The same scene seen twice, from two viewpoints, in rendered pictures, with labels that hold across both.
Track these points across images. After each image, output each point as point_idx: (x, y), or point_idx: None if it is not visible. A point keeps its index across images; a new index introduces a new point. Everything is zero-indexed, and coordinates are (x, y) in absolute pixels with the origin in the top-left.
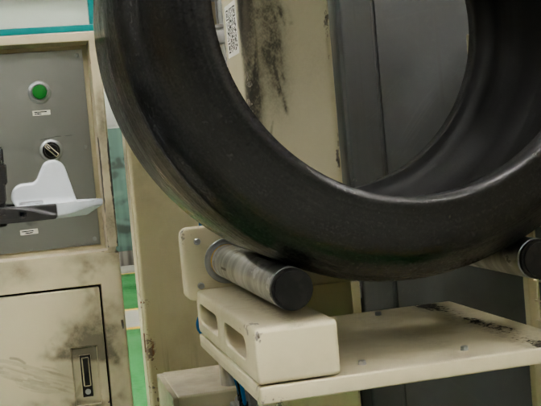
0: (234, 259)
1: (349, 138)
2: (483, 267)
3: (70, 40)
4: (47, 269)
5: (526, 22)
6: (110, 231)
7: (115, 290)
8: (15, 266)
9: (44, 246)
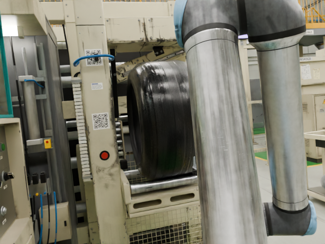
0: (159, 182)
1: (60, 156)
2: None
3: (16, 121)
4: (24, 234)
5: (135, 122)
6: (30, 207)
7: (33, 234)
8: (20, 237)
9: (7, 226)
